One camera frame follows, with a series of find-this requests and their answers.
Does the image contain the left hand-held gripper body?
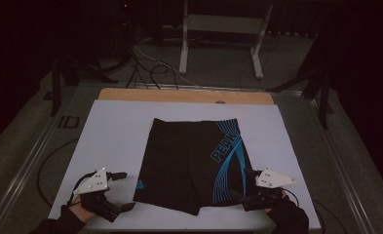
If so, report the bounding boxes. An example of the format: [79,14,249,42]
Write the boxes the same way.
[72,167,122,223]

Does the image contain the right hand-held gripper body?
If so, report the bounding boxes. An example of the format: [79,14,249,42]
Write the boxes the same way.
[243,168,296,212]

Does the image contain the black shorts with blue print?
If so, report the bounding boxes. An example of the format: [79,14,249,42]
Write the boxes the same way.
[133,117,261,216]

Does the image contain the person's right hand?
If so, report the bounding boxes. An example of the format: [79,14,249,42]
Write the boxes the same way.
[265,191,290,215]

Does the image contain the person's left hand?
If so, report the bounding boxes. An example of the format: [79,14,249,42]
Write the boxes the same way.
[69,203,96,223]

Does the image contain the white table mat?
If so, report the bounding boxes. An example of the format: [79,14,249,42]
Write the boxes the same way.
[47,98,322,230]

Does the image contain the black floor stand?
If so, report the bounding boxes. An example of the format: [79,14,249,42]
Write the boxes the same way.
[266,32,335,130]
[50,55,119,117]

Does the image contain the dark equipment with red light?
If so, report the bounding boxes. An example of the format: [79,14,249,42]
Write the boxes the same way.
[113,0,136,61]

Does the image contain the white metal stand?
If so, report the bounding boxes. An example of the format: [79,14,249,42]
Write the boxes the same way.
[178,0,275,80]

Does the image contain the left hand-held gripper cable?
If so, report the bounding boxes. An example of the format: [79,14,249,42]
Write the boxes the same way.
[66,171,96,208]

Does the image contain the hand-held gripper cable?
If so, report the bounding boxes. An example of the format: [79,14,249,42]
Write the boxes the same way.
[280,187,300,208]
[66,171,96,208]

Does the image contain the right hand-held gripper cable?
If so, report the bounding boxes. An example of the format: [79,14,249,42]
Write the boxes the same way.
[280,187,300,208]

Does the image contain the black floor cable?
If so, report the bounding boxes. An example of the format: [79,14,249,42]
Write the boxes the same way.
[310,197,350,234]
[36,137,80,209]

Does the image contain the aluminium floor rail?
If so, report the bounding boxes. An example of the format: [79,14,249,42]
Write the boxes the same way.
[304,94,377,234]
[0,84,80,234]

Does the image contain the bundle of black floor cables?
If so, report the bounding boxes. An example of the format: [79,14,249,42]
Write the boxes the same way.
[125,42,180,91]

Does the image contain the white floor cable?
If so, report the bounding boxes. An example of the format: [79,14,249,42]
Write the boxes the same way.
[133,44,198,88]

